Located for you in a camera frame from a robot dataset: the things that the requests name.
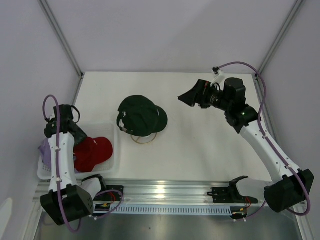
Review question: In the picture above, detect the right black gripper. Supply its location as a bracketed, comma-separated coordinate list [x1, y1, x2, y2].
[178, 79, 232, 112]

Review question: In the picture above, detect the red baseball cap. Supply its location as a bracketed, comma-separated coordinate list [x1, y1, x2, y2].
[73, 137, 113, 173]

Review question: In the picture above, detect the lavender baseball cap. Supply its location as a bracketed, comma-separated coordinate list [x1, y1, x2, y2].
[37, 138, 81, 174]

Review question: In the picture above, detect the white baseball cap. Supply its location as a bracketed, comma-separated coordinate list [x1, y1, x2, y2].
[139, 134, 155, 139]

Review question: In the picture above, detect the dark green baseball cap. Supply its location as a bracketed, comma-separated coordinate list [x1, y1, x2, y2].
[116, 95, 168, 137]

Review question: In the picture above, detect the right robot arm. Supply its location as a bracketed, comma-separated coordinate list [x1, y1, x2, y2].
[178, 77, 314, 216]

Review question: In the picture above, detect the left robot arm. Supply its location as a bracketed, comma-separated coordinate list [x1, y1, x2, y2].
[40, 104, 108, 226]

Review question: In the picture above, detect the white plastic basket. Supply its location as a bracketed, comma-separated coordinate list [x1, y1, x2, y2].
[37, 121, 122, 181]

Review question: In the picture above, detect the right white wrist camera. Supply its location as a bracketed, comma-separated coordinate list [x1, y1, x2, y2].
[212, 66, 225, 85]

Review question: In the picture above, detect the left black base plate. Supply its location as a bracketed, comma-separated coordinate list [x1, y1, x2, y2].
[94, 185, 124, 202]

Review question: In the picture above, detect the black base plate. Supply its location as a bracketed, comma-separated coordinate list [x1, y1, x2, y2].
[206, 186, 259, 204]
[94, 185, 124, 202]

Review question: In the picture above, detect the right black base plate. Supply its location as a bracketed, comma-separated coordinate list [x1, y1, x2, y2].
[206, 186, 259, 204]

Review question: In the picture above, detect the white slotted cable duct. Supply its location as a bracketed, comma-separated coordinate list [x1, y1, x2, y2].
[113, 204, 232, 216]

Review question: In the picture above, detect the left aluminium frame post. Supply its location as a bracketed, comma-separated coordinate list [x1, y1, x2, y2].
[37, 0, 84, 79]

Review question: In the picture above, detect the aluminium frame post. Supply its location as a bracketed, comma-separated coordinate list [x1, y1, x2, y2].
[37, 0, 84, 79]
[258, 0, 306, 74]

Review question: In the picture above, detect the right aluminium frame post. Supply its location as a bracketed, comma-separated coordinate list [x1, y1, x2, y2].
[258, 0, 306, 74]

